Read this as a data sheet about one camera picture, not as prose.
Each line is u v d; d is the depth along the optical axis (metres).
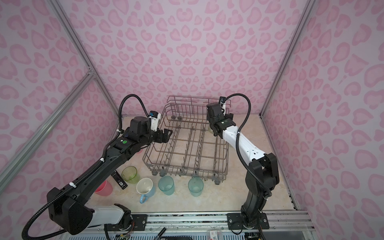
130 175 0.89
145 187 0.83
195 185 0.83
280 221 0.75
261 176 0.46
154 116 0.67
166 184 0.84
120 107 0.54
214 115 0.65
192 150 0.98
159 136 0.68
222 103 0.72
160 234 0.70
